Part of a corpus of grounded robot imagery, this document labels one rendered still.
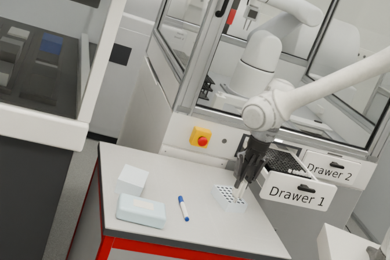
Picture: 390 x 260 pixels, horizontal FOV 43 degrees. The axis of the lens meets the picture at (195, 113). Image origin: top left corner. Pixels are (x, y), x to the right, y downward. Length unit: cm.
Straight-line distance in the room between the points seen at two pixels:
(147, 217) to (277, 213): 97
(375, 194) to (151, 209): 289
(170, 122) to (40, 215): 61
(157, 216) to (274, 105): 48
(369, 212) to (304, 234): 179
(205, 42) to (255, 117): 56
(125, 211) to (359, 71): 81
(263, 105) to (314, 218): 111
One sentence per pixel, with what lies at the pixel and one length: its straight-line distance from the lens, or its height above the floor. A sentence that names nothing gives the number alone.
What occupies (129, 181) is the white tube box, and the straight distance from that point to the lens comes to 161.
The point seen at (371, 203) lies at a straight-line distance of 421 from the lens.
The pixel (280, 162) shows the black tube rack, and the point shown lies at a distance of 201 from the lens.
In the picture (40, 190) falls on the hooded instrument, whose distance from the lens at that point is 188.
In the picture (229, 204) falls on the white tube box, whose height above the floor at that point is 79.
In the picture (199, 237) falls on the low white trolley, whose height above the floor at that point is 76.
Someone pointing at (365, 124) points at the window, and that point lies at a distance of 233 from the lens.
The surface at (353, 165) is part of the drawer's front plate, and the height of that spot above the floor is 92.
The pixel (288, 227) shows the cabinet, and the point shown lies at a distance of 241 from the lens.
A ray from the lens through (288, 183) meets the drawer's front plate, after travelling 185.
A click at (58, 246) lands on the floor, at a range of 263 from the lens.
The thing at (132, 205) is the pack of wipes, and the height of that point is 80.
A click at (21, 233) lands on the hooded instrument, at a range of 198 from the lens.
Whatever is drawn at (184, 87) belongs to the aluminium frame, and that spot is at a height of 105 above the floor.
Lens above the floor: 155
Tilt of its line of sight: 17 degrees down
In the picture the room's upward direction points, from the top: 20 degrees clockwise
